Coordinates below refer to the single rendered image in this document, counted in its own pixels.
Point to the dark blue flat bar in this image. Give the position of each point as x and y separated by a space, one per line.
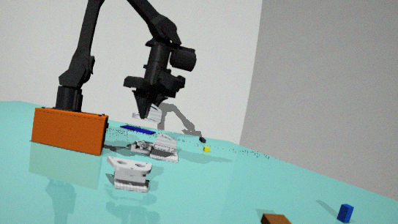
138 129

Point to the small yellow block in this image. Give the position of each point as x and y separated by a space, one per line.
206 149

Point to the blue block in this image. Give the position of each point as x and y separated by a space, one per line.
345 213

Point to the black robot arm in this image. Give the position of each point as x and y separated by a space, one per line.
163 30

